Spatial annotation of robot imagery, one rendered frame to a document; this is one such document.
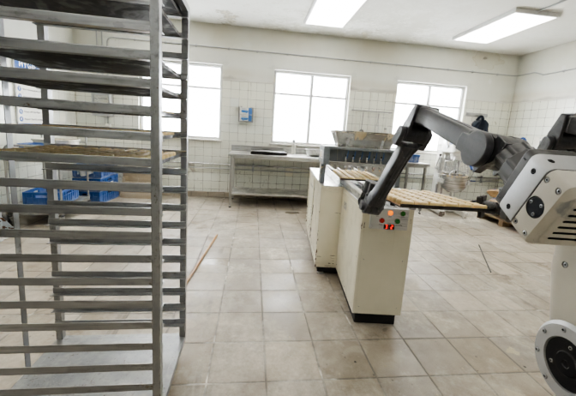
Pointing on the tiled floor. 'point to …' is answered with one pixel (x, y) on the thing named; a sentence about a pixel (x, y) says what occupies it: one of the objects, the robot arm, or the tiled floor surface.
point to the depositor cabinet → (323, 220)
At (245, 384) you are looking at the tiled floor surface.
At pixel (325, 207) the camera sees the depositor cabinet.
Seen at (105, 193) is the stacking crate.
